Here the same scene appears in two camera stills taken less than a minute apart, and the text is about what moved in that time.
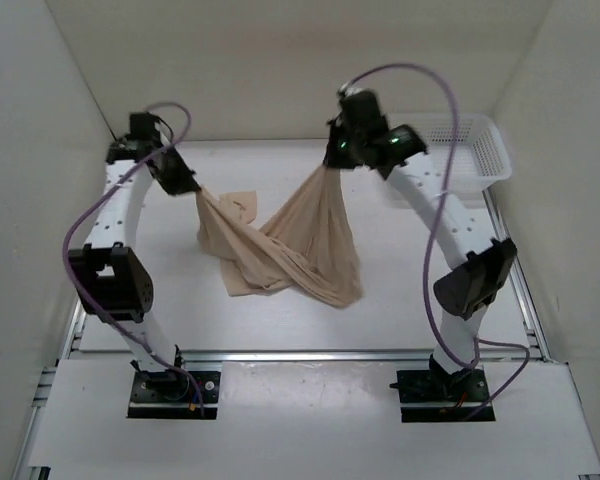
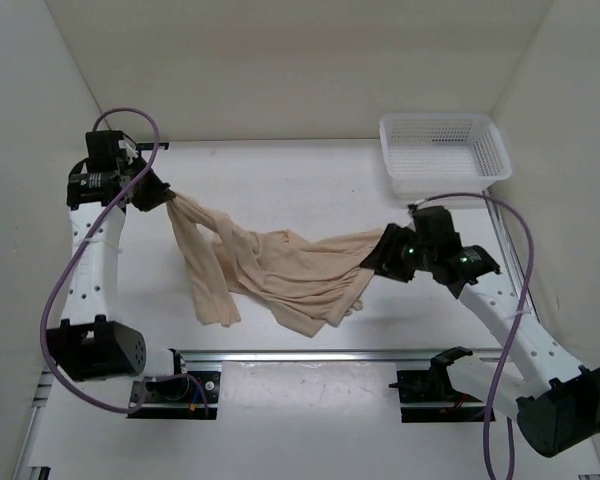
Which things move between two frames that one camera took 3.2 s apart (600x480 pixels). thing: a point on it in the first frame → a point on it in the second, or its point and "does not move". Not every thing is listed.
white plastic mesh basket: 480,159 does not move
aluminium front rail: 306,357 does not move
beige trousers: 307,245 → 313,283
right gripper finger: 336,154 → 380,252
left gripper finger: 187,184 → 163,192
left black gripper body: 172,166 → 146,187
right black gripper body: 351,140 → 406,254
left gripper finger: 177,187 → 146,204
